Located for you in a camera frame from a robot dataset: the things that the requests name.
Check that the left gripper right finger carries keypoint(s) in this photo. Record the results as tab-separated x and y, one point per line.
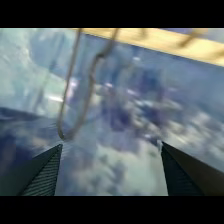
190	175

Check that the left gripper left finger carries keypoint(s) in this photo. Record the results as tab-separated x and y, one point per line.
40	173

